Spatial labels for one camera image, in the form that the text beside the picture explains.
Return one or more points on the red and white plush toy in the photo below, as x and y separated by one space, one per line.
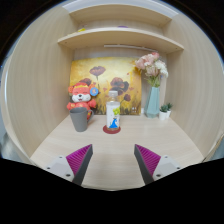
81 96

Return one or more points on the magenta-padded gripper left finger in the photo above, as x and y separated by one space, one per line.
60 165

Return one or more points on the grey ribbed mug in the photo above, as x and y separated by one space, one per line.
79 119

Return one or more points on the yellow poppy flower painting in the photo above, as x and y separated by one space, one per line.
106 71

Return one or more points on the pink and white flower bouquet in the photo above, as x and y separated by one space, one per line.
151 66

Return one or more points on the clear plastic drink bottle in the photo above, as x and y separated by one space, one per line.
113 111

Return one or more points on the pale teal vase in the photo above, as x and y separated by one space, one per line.
152 103

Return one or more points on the small potted succulent white pot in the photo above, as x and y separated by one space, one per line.
170 110
163 112

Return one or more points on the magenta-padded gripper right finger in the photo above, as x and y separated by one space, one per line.
166 165

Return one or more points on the flat round red coaster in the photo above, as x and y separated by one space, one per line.
107 131

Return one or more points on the light wood shelf unit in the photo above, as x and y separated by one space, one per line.
120 35

